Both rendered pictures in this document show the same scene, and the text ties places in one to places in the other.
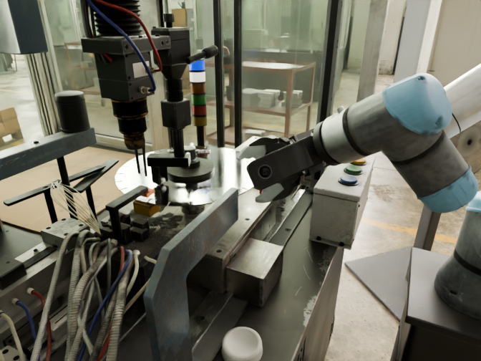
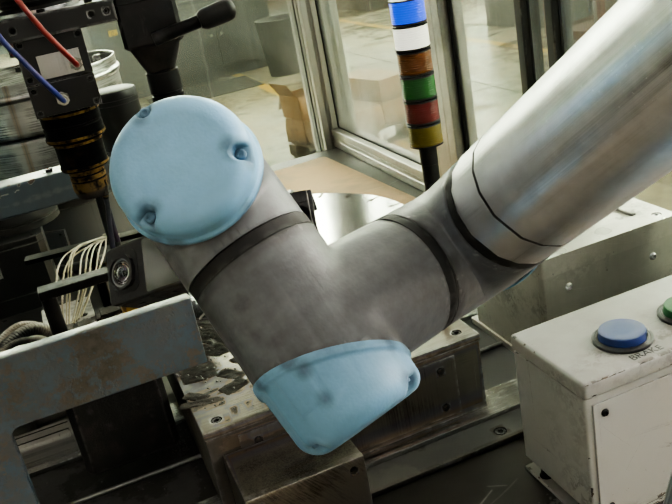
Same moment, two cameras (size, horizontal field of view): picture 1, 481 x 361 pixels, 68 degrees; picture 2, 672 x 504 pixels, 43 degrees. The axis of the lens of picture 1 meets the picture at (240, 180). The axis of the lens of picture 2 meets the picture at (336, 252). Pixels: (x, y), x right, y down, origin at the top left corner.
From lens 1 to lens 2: 0.61 m
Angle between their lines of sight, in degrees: 43
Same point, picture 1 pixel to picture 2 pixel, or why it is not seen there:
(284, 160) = (156, 255)
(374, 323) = not seen: outside the picture
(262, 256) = (300, 460)
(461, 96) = (498, 139)
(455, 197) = (283, 416)
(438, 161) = (222, 313)
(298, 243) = (490, 470)
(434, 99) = (147, 163)
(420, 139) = (176, 252)
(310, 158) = not seen: hidden behind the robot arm
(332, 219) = (551, 431)
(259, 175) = (112, 277)
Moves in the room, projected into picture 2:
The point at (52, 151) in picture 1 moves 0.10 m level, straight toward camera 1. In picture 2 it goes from (68, 186) to (23, 217)
